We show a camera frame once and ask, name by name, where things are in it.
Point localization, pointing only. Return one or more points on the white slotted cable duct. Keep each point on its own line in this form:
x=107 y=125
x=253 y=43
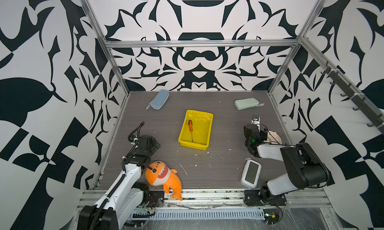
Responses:
x=203 y=214

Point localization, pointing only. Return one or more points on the orange shark plush toy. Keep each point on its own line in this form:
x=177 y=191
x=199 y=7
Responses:
x=159 y=174

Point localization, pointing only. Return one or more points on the orange black handled screwdriver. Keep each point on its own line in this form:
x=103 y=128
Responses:
x=190 y=124

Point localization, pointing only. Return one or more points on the green circuit board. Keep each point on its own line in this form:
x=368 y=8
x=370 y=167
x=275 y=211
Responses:
x=272 y=218

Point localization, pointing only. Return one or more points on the yellow plastic bin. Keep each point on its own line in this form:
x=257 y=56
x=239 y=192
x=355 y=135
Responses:
x=202 y=126

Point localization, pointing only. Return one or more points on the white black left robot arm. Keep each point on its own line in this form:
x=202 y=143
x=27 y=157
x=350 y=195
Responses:
x=114 y=208

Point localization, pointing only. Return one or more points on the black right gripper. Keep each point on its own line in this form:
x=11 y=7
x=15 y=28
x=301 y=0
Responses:
x=264 y=136

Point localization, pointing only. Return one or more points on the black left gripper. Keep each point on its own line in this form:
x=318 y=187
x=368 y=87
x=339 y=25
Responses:
x=153 y=148

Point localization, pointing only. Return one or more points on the cream alarm clock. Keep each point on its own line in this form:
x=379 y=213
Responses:
x=273 y=137

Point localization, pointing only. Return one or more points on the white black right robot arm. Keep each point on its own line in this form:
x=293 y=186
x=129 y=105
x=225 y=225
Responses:
x=303 y=167

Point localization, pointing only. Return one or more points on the white tablet device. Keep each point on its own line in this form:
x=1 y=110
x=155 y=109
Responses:
x=251 y=174

